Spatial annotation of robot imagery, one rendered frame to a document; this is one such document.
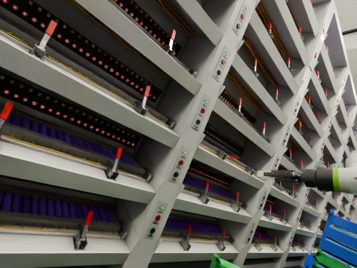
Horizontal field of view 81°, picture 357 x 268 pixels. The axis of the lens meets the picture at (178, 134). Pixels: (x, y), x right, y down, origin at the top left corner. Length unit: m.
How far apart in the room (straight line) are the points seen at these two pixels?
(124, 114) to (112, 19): 0.22
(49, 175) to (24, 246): 0.17
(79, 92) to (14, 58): 0.13
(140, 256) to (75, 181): 0.34
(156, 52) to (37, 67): 0.29
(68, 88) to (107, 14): 0.19
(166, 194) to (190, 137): 0.20
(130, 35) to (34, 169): 0.38
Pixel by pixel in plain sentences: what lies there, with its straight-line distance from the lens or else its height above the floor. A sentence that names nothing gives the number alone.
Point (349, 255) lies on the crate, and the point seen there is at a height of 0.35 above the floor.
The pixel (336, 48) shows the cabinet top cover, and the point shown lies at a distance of 2.12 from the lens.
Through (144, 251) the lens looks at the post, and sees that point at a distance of 0.78.
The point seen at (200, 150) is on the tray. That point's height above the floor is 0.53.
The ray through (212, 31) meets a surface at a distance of 0.79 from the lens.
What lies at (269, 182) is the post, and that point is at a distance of 1.32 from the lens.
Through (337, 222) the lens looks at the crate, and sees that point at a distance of 1.67.
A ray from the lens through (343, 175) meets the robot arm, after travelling 0.99.
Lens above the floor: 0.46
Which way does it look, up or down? 7 degrees up
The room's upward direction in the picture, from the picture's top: 23 degrees clockwise
